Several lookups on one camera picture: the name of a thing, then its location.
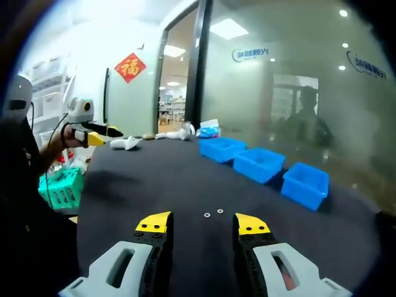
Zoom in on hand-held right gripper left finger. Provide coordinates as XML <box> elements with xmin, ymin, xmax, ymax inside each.
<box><xmin>58</xmin><ymin>211</ymin><xmax>174</xmax><ymax>297</ymax></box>

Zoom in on white plastic object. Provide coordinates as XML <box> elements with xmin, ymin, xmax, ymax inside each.
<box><xmin>110</xmin><ymin>135</ymin><xmax>143</xmax><ymax>152</ymax></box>
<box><xmin>154</xmin><ymin>129</ymin><xmax>191</xmax><ymax>142</ymax></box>

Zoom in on red square wall decoration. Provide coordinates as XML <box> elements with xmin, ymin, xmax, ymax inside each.
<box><xmin>114</xmin><ymin>52</ymin><xmax>147</xmax><ymax>84</ymax></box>

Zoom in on distant storage shelves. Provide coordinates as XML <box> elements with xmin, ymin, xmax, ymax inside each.
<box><xmin>158</xmin><ymin>92</ymin><xmax>186</xmax><ymax>126</ymax></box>

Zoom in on green plastic basket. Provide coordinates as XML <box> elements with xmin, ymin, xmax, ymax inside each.
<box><xmin>38</xmin><ymin>166</ymin><xmax>84</xmax><ymax>210</ymax></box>

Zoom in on person's black clothing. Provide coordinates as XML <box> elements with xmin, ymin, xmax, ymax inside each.
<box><xmin>0</xmin><ymin>117</ymin><xmax>81</xmax><ymax>297</ymax></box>

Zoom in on black glass wall pillar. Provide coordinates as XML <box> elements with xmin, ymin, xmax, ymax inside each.
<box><xmin>184</xmin><ymin>0</ymin><xmax>216</xmax><ymax>137</ymax></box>

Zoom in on blue plastic bin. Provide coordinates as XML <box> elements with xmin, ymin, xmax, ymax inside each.
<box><xmin>233</xmin><ymin>147</ymin><xmax>286</xmax><ymax>185</ymax></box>
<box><xmin>198</xmin><ymin>137</ymin><xmax>248</xmax><ymax>164</ymax></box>
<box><xmin>280</xmin><ymin>162</ymin><xmax>330</xmax><ymax>212</ymax></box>

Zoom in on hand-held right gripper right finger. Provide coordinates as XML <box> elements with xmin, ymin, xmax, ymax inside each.
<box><xmin>232</xmin><ymin>212</ymin><xmax>353</xmax><ymax>297</ymax></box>

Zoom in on blue white tissue pack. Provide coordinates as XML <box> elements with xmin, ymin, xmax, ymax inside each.
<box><xmin>196</xmin><ymin>119</ymin><xmax>222</xmax><ymax>139</ymax></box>

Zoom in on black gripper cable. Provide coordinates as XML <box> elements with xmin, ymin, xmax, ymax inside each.
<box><xmin>45</xmin><ymin>111</ymin><xmax>71</xmax><ymax>211</ymax></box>

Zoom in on grey chest-worn device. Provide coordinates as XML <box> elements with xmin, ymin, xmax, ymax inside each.
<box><xmin>4</xmin><ymin>75</ymin><xmax>34</xmax><ymax>120</ymax></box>

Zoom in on person's left hand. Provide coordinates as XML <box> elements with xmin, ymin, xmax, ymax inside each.
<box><xmin>60</xmin><ymin>123</ymin><xmax>90</xmax><ymax>149</ymax></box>

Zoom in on white storage shelf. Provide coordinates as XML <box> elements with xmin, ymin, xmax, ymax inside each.
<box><xmin>29</xmin><ymin>55</ymin><xmax>78</xmax><ymax>140</ymax></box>

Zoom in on blue logo decal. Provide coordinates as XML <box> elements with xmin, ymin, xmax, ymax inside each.
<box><xmin>231</xmin><ymin>48</ymin><xmax>270</xmax><ymax>63</ymax></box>
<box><xmin>346</xmin><ymin>51</ymin><xmax>387</xmax><ymax>80</ymax></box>

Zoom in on black door handle bar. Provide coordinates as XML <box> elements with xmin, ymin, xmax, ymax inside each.
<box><xmin>103</xmin><ymin>67</ymin><xmax>111</xmax><ymax>124</ymax></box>

